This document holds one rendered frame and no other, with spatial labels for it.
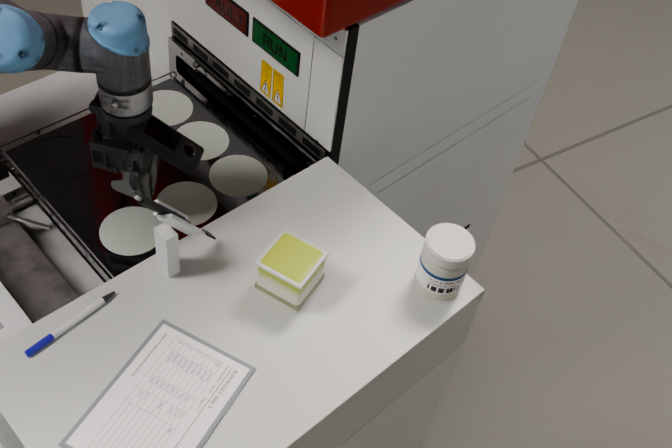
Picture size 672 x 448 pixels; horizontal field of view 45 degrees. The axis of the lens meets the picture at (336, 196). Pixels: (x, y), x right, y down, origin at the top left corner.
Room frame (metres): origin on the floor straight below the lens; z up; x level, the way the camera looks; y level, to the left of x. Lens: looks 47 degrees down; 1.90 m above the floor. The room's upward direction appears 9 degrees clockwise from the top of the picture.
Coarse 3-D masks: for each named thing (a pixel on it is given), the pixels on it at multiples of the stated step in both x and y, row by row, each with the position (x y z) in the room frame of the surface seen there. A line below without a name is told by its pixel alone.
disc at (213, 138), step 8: (184, 128) 1.05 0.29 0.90; (192, 128) 1.05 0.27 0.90; (200, 128) 1.05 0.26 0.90; (208, 128) 1.06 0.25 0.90; (216, 128) 1.06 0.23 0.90; (192, 136) 1.03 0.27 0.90; (200, 136) 1.03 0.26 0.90; (208, 136) 1.04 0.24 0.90; (216, 136) 1.04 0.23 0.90; (224, 136) 1.04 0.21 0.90; (200, 144) 1.01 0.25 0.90; (208, 144) 1.02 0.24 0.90; (216, 144) 1.02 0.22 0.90; (224, 144) 1.02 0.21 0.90; (208, 152) 1.00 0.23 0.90; (216, 152) 1.00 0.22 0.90
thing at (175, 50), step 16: (176, 48) 1.23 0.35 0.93; (176, 64) 1.23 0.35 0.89; (192, 64) 1.20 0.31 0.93; (192, 80) 1.22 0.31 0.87; (208, 80) 1.16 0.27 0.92; (224, 80) 1.15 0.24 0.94; (208, 96) 1.18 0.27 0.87; (240, 96) 1.11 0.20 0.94; (224, 112) 1.14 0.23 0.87; (256, 112) 1.07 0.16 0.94; (240, 128) 1.10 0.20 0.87; (272, 128) 1.04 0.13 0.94; (256, 144) 1.07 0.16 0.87; (288, 144) 1.01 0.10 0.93; (272, 160) 1.04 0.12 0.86; (304, 160) 0.99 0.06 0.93; (288, 176) 1.01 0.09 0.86
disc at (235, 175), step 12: (228, 156) 1.00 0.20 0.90; (240, 156) 1.00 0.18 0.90; (216, 168) 0.96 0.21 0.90; (228, 168) 0.97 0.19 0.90; (240, 168) 0.97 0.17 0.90; (252, 168) 0.98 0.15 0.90; (264, 168) 0.98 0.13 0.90; (216, 180) 0.93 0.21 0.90; (228, 180) 0.94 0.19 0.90; (240, 180) 0.94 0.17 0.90; (252, 180) 0.95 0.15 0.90; (264, 180) 0.95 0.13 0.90; (228, 192) 0.91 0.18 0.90; (240, 192) 0.92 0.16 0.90; (252, 192) 0.92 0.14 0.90
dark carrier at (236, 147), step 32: (192, 96) 1.14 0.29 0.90; (64, 128) 1.00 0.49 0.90; (224, 128) 1.06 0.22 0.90; (32, 160) 0.91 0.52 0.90; (64, 160) 0.93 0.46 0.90; (160, 160) 0.96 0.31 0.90; (64, 192) 0.86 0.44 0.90; (96, 192) 0.87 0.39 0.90; (96, 224) 0.80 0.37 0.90; (96, 256) 0.74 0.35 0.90; (128, 256) 0.75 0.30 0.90
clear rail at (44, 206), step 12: (0, 156) 0.91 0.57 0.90; (12, 168) 0.89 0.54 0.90; (24, 180) 0.86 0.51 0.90; (36, 192) 0.84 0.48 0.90; (48, 204) 0.82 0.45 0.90; (48, 216) 0.80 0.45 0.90; (60, 228) 0.78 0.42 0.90; (72, 240) 0.76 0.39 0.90; (84, 252) 0.74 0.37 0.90; (96, 264) 0.72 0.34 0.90; (108, 276) 0.70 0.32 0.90
